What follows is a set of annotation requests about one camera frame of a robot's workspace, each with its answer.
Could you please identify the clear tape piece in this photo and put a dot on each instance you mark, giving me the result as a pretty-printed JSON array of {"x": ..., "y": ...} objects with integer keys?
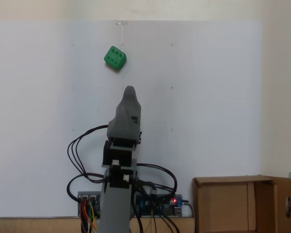
[{"x": 121, "y": 23}]

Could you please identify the blue board with capacitors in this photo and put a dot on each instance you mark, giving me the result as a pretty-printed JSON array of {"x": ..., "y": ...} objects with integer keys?
[{"x": 145, "y": 206}]

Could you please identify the brown cardboard box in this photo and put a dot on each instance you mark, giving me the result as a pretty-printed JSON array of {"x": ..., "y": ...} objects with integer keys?
[{"x": 223, "y": 206}]

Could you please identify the broad ribbed grey gripper finger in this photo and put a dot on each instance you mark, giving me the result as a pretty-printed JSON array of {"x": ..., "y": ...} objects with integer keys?
[{"x": 120, "y": 114}]

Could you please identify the green dice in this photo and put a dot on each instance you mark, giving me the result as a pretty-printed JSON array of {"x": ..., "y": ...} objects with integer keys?
[{"x": 115, "y": 58}]

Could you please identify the narrow smooth grey gripper finger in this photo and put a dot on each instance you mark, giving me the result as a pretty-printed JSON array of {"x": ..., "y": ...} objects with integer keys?
[{"x": 135, "y": 109}]

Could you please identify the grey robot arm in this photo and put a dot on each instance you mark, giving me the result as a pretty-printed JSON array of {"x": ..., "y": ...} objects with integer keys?
[{"x": 116, "y": 206}]

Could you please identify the blue board with red light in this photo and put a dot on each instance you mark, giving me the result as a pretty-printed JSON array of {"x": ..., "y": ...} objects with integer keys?
[{"x": 177, "y": 208}]

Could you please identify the brown plywood board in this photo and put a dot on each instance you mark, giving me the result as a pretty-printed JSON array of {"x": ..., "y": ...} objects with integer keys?
[{"x": 38, "y": 225}]

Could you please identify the grey mounting plate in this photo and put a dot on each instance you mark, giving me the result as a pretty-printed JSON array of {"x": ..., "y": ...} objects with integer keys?
[{"x": 79, "y": 194}]

